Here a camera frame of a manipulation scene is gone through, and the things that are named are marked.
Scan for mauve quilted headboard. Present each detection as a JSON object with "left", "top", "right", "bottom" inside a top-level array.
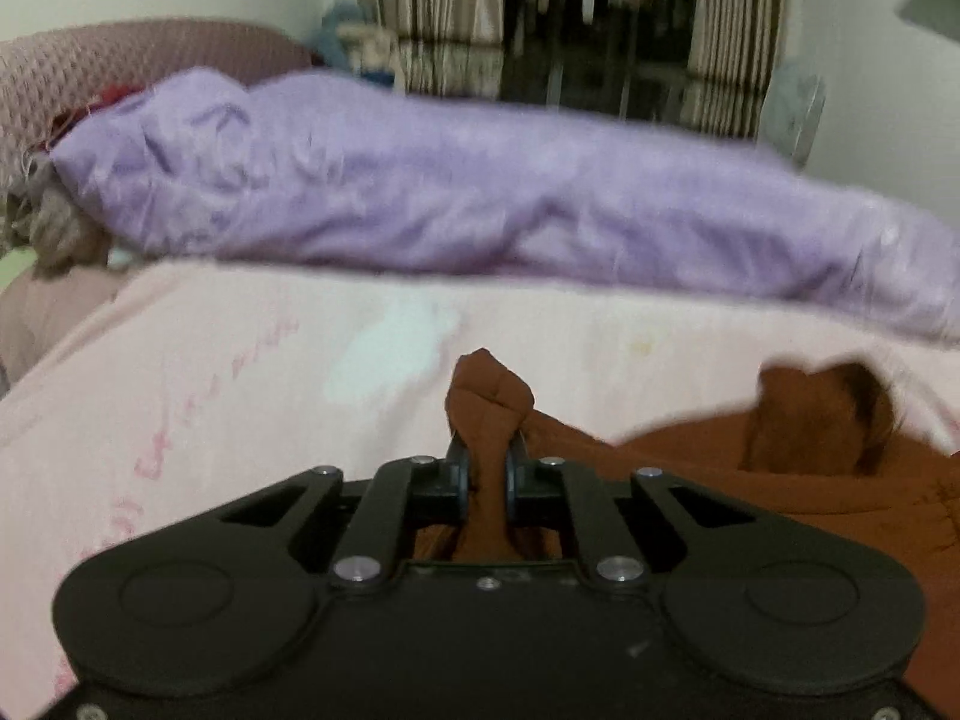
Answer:
[{"left": 0, "top": 18, "right": 313, "bottom": 184}]

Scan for brown padded jacket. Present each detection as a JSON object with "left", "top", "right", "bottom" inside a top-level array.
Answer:
[{"left": 415, "top": 349, "right": 958, "bottom": 718}]

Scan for covered standing fan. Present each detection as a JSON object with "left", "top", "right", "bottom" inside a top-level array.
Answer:
[{"left": 758, "top": 60, "right": 827, "bottom": 169}]

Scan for beige striped curtain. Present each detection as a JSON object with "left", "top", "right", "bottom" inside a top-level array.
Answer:
[
  {"left": 359, "top": 0, "right": 505, "bottom": 99},
  {"left": 682, "top": 0, "right": 786, "bottom": 138}
]

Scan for right beige striped curtain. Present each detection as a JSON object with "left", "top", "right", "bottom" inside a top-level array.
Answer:
[{"left": 682, "top": 0, "right": 786, "bottom": 138}]

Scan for blue and white plush pile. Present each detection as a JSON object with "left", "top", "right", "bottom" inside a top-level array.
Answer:
[{"left": 313, "top": 0, "right": 405, "bottom": 93}]

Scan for purple duvet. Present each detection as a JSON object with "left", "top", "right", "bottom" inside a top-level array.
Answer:
[{"left": 50, "top": 68, "right": 958, "bottom": 343}]

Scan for left beige striped curtain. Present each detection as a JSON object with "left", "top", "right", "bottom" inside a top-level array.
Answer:
[{"left": 359, "top": 0, "right": 505, "bottom": 99}]

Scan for pile of clothes by headboard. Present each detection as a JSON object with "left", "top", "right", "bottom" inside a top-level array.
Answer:
[{"left": 2, "top": 85, "right": 143, "bottom": 275}]

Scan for pink bed sheet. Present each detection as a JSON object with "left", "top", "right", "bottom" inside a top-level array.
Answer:
[{"left": 2, "top": 263, "right": 958, "bottom": 718}]

